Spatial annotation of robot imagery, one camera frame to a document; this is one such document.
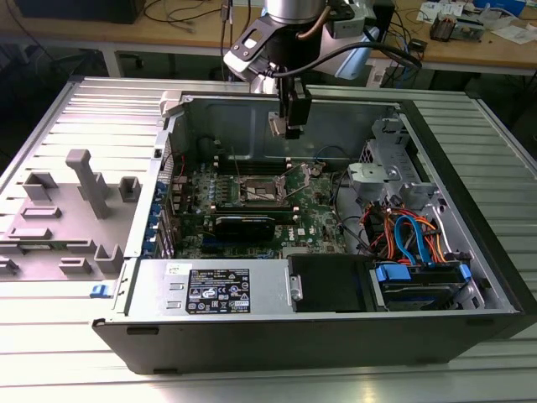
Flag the wooden desk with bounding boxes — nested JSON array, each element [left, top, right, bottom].
[[0, 0, 537, 79]]

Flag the CPU socket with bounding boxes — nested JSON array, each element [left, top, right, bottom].
[[236, 170, 295, 207]]

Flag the silver CPU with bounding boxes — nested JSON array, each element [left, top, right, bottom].
[[268, 111, 290, 138]]

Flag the grey plastic case latch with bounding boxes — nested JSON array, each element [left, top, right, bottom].
[[160, 90, 188, 120]]

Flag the brown sleeved cable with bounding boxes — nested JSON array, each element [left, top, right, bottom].
[[298, 6, 335, 42]]

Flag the black graphics card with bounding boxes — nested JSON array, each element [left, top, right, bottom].
[[212, 214, 277, 243]]

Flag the silver power supply unit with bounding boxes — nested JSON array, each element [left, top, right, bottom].
[[124, 256, 291, 315]]

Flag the white printed card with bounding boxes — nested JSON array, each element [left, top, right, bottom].
[[419, 0, 465, 23]]

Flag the hard disk in blue carrier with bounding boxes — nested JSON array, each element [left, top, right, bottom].
[[368, 261, 472, 312]]

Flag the white papers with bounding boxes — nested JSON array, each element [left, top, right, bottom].
[[490, 24, 537, 45]]

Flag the copper coil part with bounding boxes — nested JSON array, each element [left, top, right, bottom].
[[430, 11, 456, 42]]

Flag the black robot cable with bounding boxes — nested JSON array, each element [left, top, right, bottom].
[[251, 41, 423, 81]]

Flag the green motherboard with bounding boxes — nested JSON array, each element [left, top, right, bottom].
[[167, 154, 362, 259]]

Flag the green RAM stick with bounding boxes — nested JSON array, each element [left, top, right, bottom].
[[211, 201, 299, 222]]

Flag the silver bracket with round hole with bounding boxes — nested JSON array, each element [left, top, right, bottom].
[[347, 161, 389, 192]]

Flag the thin black wire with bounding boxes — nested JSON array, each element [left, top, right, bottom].
[[313, 144, 350, 168]]

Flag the black monitor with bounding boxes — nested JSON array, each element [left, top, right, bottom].
[[16, 0, 146, 24]]

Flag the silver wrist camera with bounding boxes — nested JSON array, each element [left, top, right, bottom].
[[330, 15, 367, 37]]

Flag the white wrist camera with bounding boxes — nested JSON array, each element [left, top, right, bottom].
[[223, 16, 295, 83]]

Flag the red and orange wire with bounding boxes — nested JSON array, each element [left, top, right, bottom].
[[362, 202, 398, 259]]

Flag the thick black cable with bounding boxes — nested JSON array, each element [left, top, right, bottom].
[[329, 167, 371, 257]]

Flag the black plastic bay cover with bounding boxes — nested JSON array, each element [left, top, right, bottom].
[[287, 253, 373, 314]]

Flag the metal socket cover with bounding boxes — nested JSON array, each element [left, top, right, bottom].
[[274, 161, 314, 202]]

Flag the perforated metal drive cage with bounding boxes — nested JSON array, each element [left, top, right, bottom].
[[359, 116, 446, 213]]

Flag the bare circuit board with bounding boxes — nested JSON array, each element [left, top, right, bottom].
[[455, 15, 488, 42]]

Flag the grey plastic parts rack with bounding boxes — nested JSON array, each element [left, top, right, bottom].
[[0, 148, 142, 283]]

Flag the blue flat wire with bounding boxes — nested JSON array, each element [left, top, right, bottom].
[[393, 212, 435, 268]]

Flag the black and silver PC case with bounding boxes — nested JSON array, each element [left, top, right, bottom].
[[91, 86, 537, 374]]

